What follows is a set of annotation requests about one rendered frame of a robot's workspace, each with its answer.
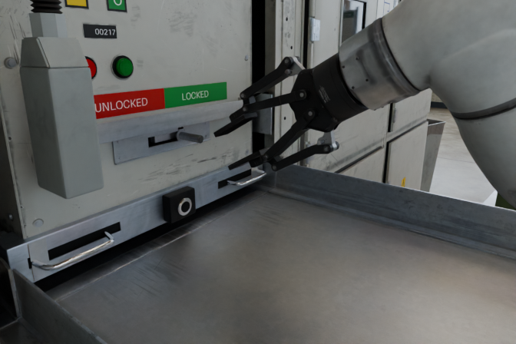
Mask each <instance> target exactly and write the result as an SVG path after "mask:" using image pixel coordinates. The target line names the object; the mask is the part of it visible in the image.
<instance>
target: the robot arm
mask: <svg viewBox="0 0 516 344"><path fill-rule="evenodd" d="M300 62H301V60H300V58H299V57H298V56H290V57H285V58H284V59H283V60H282V62H281V63H280V64H279V66H278V68H277V69H275V70H274V71H272V72H270V73H269V74H268V75H266V76H265V77H263V78H261V79H260V80H258V81H257V82H256V83H254V84H252V85H251V86H249V87H248V88H247V89H245V90H244V91H242V92H241V93H240V98H241V99H242V100H243V106H242V107H241V108H240V109H239V110H237V111H235V112H234V113H232V114H231V115H230V116H229V118H230V121H231V122H230V123H229V124H227V125H225V126H224V127H222V128H221V129H219V130H218V131H215V132H214V136H215V137H219V136H222V135H225V134H229V133H230V132H232V131H235V130H236V129H237V128H239V127H241V126H243V125H244V124H246V123H247V122H249V121H251V120H252V119H254V118H256V117H258V116H257V113H256V112H254V111H261V110H264V109H267V108H274V107H277V106H280V105H284V104H289V105H290V107H291V108H292V110H293V111H294V114H295V119H296V122H295V123H294V124H293V125H292V126H291V128H290V129H289V130H288V131H287V132H286V133H285V134H284V135H283V136H282V137H281V138H280V139H279V140H278V141H277V142H276V143H275V144H274V145H273V146H272V147H271V146H270V147H267V148H264V149H262V150H258V151H257V152H255V153H253V154H251V155H249V156H247V157H245V158H243V159H241V160H239V161H237V162H235V163H233V164H231V165H229V166H228V168H229V170H232V169H235V168H238V167H241V166H243V165H244V164H247V163H250V166H251V167H258V166H260V165H262V164H265V163H266V162H268V163H270V164H271V168H272V170H273V171H278V170H281V169H283V168H285V167H288V166H290V165H292V164H294V163H297V162H299V161H301V160H304V159H306V158H307V157H311V156H313V155H314V154H330V153H332V152H333V151H336V150H338V149H339V143H338V142H337V141H335V135H334V130H335V129H336V128H337V127H338V126H339V124H340V123H342V122H343V121H345V120H347V119H350V118H351V117H354V116H356V115H357V114H360V113H362V112H363V111H367V110H368V109H371V110H373V111H375V110H377V109H379V108H383V107H385V106H386V105H388V104H391V103H392V102H393V103H398V102H400V101H402V100H405V99H406V98H409V97H411V96H415V95H417V94H419V93H420V92H421V91H424V90H426V89H429V88H431V90H432V91H433V92H434V93H435V94H436V95H437V96H438V97H439V98H440V99H441V100H442V102H443V103H444V104H445V106H446V107H447V108H448V109H449V111H450V112H451V115H452V117H453V118H454V120H455V123H456V124H457V126H458V129H459V133H460V135H461V139H462V140H463V141H464V143H465V146H466V147H467V149H468V152H469V153H470V155H471V156H472V158H473V159H474V161H475V163H476V164H477V165H478V167H479V169H480V170H481V172H482V173H483V174H484V176H485V177H486V178H487V180H488V181H489V183H490V184H491V185H492V186H493V188H494V189H496V191H497V192H498V193H499V194H500V195H501V196H502V197H503V198H504V199H505V200H506V201H507V202H508V203H509V204H510V205H512V206H513V207H514V208H516V0H401V1H400V3H398V4H397V6H395V7H394V8H393V9H392V10H391V11H390V12H388V13H387V14H385V15H384V16H382V17H381V18H377V19H376V20H375V21H374V22H373V23H372V24H370V25H369V26H367V27H365V28H364V29H363V30H361V31H359V32H357V33H356V34H354V35H353V36H352V37H350V38H348V39H346V40H345V41H344V42H343V43H342V44H341V46H340V48H339V52H338V53H336V54H334V55H333V56H332V57H330V58H328V59H326V60H325V61H323V62H322V63H320V64H318V65H317V66H315V67H314V68H309V69H305V68H304V67H303V66H302V65H301V64H300ZM296 74H297V78H296V81H295V83H294V85H293V88H292V90H291V92H290V93H288V94H283V95H280V96H278V97H274V98H269V99H266V100H262V101H258V102H256V100H255V98H256V97H257V96H259V95H261V94H262V93H263V92H265V91H267V90H269V89H270V88H271V87H273V86H275V85H276V84H278V83H280V82H281V81H283V80H284V79H286V78H288V77H289V76H295V75H296ZM309 129H313V130H316V131H322V132H324V135H323V136H322V137H320V138H319V139H318V141H317V144H314V145H313V146H310V147H307V148H305V149H303V150H301V151H299V152H296V153H294V154H292V155H290V156H288V157H285V158H283V159H282V158H281V157H280V155H281V154H282V153H283V152H284V151H285V150H286V149H287V148H288V147H289V146H291V145H292V144H293V143H294V142H295V141H296V140H297V139H298V138H300V137H301V136H302V135H303V134H304V133H305V132H306V131H308V130H309Z"/></svg>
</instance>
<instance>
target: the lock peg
mask: <svg viewBox="0 0 516 344"><path fill-rule="evenodd" d="M180 129H184V128H183V127H179V128H178V130H179V131H177V132H176V133H175V138H176V139H177V140H178V141H192V142H196V143H200V144H201V143H202V142H203V136H202V135H198V134H190V133H186V132H185V130H180Z"/></svg>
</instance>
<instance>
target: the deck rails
mask: <svg viewBox="0 0 516 344"><path fill-rule="evenodd" d="M268 193H270V194H275V195H278V196H281V197H286V198H289V199H292V200H298V201H300V202H304V203H308V204H312V205H314V206H318V207H322V208H326V209H329V210H334V211H337V212H340V213H345V214H348V215H351V216H354V217H359V218H362V219H365V220H370V221H373V222H376V223H381V224H385V225H387V226H391V227H395V228H399V229H402V230H407V231H410V232H413V233H418V234H421V235H424V236H427V237H432V238H435V239H438V240H443V241H446V242H449V243H454V244H458V245H460V246H466V247H468V248H472V249H475V250H480V251H482V252H486V253H490V254H494V255H497V256H502V257H505V258H508V259H511V260H516V210H509V209H505V208H501V207H495V206H491V205H487V204H483V203H476V202H472V201H468V200H462V199H458V198H454V197H447V196H443V195H439V194H435V193H429V192H425V191H420V190H414V189H410V188H406V187H399V186H396V185H391V184H384V183H381V182H377V181H373V180H366V179H362V178H358V177H351V176H347V175H344V174H337V173H333V172H329V171H325V170H318V169H314V168H311V167H304V166H299V165H295V164H292V165H290V166H288V167H285V168H283V169H281V170H278V171H276V187H275V188H273V189H272V190H269V191H268ZM12 272H13V277H14V281H15V288H16V292H17V296H18V303H19V307H20V312H21V317H19V318H17V320H18V322H19V323H20V324H21V325H22V326H23V327H24V328H25V329H26V330H27V331H28V332H29V333H30V334H31V335H32V336H33V337H34V338H35V339H36V340H37V341H38V342H39V343H40V344H107V343H106V342H105V341H104V340H103V339H101V338H100V337H99V336H97V335H96V334H95V333H94V332H92V331H91V330H90V329H89V328H88V327H87V326H85V325H84V324H83V323H82V322H80V321H79V320H78V319H76V318H75V317H74V316H73V315H71V314H70V313H69V312H68V311H67V310H66V309H64V308H63V307H62V306H60V305H59V304H58V303H57V302H55V301H54V300H53V299H52V298H51V297H50V296H48V295H47V294H46V293H45V292H43V291H42V290H41V289H39V288H38V287H37V286H36V285H35V284H34V283H33V282H31V281H30V280H29V279H27V278H26V277H25V276H24V275H22V274H21V273H20V272H19V271H17V270H16V269H13V270H12Z"/></svg>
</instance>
